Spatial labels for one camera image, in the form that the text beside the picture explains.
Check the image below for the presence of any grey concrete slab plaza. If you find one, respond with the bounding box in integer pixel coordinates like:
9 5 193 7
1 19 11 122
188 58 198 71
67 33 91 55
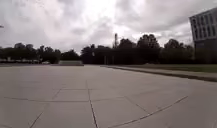
0 64 217 128

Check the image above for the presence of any tall mast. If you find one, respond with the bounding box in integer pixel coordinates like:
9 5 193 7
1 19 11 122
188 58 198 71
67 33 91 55
113 32 119 48

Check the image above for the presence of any row of dark trees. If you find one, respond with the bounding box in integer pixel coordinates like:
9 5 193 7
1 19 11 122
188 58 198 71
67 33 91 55
0 33 217 66

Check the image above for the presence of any grass strip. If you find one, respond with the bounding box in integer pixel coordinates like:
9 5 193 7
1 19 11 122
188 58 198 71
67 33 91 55
122 63 217 74

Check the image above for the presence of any dark kerb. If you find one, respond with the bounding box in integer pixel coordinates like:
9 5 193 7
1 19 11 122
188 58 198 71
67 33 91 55
100 64 217 83

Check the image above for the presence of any pale paved footpath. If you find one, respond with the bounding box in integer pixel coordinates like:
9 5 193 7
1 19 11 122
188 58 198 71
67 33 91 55
112 65 217 81

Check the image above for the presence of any pale building with window grid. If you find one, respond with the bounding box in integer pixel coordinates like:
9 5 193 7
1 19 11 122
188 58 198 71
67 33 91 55
188 6 217 51

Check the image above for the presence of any low pale wall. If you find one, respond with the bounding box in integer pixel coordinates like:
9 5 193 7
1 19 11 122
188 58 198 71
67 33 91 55
58 59 85 67

